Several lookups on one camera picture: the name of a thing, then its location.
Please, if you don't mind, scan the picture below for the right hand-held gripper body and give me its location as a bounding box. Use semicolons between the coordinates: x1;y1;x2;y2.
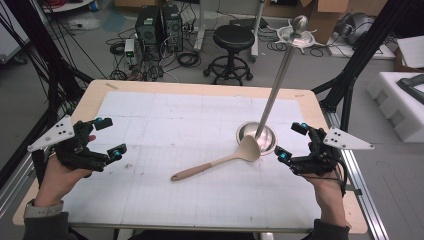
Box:
291;127;375;178

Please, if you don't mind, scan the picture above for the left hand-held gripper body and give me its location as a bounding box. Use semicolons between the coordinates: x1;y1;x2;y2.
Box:
27;114;110;173

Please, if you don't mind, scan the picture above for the wooden spatula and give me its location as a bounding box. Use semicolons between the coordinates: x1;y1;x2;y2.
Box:
170;134;262;183

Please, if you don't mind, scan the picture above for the metal utensil stand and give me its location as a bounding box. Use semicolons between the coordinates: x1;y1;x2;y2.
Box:
235;14;326;157

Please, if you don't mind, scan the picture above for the person's left hand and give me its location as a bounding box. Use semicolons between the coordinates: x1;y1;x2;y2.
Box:
34;134;98;208

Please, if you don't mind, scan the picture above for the person's right hand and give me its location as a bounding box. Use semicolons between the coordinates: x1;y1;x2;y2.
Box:
301;170;348;228

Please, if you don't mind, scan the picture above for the wooden table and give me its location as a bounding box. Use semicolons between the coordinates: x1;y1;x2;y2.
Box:
12;79;369;234

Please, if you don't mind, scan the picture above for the grey wrist watch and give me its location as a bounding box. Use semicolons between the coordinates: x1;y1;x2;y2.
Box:
23;198;65;220

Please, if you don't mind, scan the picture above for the white grid mat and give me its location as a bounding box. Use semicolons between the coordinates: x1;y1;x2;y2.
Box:
62;91;323;231

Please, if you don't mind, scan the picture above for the small grey power unit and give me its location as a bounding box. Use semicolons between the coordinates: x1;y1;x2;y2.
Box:
123;38;136;66

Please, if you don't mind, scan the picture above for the white foam block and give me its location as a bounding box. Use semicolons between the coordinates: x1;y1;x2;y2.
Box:
366;71;424;144

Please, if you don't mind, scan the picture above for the white flat board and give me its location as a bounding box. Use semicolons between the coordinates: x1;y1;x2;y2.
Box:
327;32;397;61

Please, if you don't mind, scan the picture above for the white stand leg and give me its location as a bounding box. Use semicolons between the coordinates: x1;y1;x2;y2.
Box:
249;0;267;64
194;0;207;53

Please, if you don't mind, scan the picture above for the black computer tower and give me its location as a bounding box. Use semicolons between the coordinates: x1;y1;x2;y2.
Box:
134;5;165;52
161;4;185;53

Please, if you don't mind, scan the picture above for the black round stool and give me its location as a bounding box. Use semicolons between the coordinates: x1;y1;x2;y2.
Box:
202;24;256;87

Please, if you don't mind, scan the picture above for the cardboard box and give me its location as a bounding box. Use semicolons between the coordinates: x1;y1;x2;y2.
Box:
298;0;352;45

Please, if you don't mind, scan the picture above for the grey headset device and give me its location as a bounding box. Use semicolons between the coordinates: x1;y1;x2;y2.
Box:
334;12;377;47

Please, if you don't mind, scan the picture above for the dark grey curved part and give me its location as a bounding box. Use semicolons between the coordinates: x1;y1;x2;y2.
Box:
396;73;424;105

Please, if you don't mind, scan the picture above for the black power strip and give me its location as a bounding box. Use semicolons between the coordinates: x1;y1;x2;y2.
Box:
229;16;270;31

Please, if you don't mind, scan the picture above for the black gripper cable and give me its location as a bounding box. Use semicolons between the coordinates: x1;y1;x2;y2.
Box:
328;155;348;198

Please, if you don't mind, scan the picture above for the aluminium rail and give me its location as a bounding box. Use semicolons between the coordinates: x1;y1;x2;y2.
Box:
0;151;46;219
322;109;390;240

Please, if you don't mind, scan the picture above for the coiled black cable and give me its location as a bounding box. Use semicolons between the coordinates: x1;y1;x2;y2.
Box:
176;51;202;69
108;41;126;57

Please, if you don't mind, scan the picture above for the black metal frame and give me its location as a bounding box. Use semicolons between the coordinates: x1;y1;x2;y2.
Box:
311;0;416;133
3;0;95;141

